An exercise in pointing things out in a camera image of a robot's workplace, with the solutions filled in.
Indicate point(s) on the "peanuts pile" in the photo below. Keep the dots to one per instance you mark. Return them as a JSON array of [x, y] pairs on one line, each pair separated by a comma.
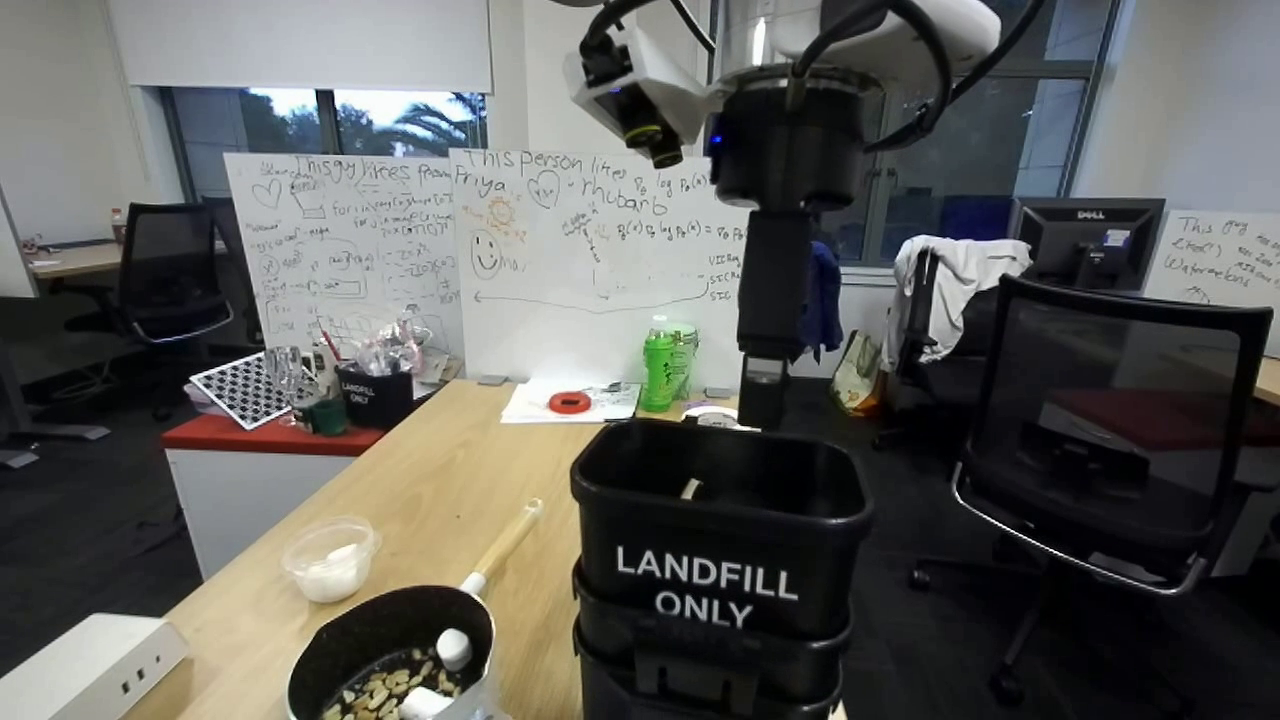
[[381, 685]]

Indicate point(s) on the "white cabinet red top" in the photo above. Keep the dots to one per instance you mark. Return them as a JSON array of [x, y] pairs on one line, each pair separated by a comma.
[[253, 500]]

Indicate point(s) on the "green bottle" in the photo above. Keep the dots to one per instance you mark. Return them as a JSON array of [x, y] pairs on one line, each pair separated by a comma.
[[671, 364]]

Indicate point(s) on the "black landfill only bin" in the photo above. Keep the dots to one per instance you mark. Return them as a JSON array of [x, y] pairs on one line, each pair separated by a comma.
[[376, 396], [723, 534]]

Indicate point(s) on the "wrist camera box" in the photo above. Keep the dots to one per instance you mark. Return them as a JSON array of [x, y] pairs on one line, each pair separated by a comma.
[[645, 84]]

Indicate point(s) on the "blue jacket on chair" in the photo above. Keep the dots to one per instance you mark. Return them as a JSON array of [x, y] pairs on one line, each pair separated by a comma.
[[825, 303]]

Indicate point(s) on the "clear plastic cup with marshmallows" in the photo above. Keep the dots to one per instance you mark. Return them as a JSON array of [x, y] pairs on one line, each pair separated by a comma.
[[331, 567]]

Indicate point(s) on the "white jacket on chair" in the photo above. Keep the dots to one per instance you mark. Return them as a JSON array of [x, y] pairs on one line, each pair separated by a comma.
[[960, 286]]

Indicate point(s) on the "yellow white bag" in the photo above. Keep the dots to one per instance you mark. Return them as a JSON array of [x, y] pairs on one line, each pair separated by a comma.
[[860, 375]]

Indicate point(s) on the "black office chair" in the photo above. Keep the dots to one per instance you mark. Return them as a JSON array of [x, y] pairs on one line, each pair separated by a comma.
[[1120, 425]]

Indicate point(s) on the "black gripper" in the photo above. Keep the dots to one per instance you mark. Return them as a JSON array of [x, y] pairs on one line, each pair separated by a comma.
[[784, 140]]

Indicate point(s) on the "white window blind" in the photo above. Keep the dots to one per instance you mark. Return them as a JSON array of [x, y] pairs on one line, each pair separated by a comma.
[[307, 43]]

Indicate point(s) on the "black dell monitor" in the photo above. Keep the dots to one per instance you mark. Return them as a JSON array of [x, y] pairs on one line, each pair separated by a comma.
[[1089, 242]]

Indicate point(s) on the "dark green cup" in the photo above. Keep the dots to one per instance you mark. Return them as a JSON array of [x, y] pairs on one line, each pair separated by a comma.
[[325, 419]]

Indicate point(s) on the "white paper sheet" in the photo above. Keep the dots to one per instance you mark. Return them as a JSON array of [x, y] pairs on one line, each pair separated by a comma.
[[525, 405]]

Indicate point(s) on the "dark background office chair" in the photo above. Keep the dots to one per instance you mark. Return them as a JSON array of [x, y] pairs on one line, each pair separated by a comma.
[[174, 275]]

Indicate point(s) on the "white power box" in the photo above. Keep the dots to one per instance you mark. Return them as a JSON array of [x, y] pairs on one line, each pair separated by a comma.
[[81, 675]]

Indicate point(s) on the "black pot with white contents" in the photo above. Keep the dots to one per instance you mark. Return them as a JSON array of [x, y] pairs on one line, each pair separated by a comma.
[[385, 627]]

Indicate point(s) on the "small whiteboard with writing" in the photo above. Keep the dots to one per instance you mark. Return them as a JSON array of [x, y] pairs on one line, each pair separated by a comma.
[[1220, 260]]

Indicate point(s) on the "whiteboard with smiley drawing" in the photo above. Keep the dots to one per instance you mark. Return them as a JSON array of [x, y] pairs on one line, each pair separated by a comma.
[[584, 292]]

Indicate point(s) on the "clear plastic bag with clutter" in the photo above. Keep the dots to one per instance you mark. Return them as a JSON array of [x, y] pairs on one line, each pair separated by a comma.
[[381, 349]]

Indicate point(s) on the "white marshmallow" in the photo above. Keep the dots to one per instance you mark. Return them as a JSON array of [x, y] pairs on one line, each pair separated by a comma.
[[455, 648], [426, 706]]

